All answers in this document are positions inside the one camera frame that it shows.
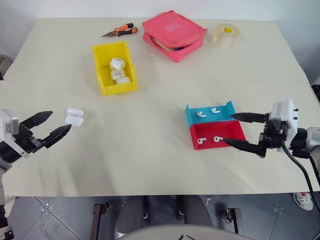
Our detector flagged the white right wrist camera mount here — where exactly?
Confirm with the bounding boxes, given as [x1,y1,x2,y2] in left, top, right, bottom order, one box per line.
[270,98,299,154]

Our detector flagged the rusty metal table leg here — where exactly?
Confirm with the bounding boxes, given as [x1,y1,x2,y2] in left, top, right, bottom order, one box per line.
[220,206,245,236]
[90,201,111,240]

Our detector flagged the white red sneaker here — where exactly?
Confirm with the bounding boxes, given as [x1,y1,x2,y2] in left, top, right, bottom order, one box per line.
[292,191,315,212]

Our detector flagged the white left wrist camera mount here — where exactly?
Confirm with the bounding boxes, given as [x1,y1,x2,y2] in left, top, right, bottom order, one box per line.
[0,108,30,161]

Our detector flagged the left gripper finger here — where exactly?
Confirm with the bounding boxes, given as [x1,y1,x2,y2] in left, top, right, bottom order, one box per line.
[41,124,73,150]
[19,110,54,131]

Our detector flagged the pink fabric pouch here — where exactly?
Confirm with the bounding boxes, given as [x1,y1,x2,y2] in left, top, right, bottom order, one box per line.
[141,9,209,63]

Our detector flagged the black object at table side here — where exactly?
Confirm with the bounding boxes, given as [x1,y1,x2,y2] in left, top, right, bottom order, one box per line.
[310,84,320,104]

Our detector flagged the blue plastic tray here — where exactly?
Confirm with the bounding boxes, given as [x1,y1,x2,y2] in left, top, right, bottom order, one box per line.
[184,100,241,126]

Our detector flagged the red plastic tray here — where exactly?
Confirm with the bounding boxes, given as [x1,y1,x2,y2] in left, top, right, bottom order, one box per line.
[189,119,249,151]

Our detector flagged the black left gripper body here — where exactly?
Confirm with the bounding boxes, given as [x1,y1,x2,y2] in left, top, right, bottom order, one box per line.
[16,123,45,155]

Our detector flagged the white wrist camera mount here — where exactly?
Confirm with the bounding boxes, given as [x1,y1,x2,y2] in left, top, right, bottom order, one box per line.
[0,108,30,161]
[270,98,299,154]

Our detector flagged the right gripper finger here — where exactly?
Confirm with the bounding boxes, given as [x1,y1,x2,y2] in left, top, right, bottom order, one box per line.
[222,138,267,159]
[229,112,271,124]

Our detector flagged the orange black pliers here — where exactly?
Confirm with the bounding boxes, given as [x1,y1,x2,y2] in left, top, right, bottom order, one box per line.
[101,22,139,38]

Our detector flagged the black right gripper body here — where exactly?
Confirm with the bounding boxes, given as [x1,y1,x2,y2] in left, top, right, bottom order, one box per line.
[259,116,290,150]

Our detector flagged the clear tape roll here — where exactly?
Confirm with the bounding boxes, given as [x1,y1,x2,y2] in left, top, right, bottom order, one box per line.
[212,22,240,49]

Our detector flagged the yellow plastic bin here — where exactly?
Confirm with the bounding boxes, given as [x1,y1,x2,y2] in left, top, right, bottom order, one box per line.
[91,40,139,97]

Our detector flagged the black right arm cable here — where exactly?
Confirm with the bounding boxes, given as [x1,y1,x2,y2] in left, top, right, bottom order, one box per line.
[280,136,320,202]

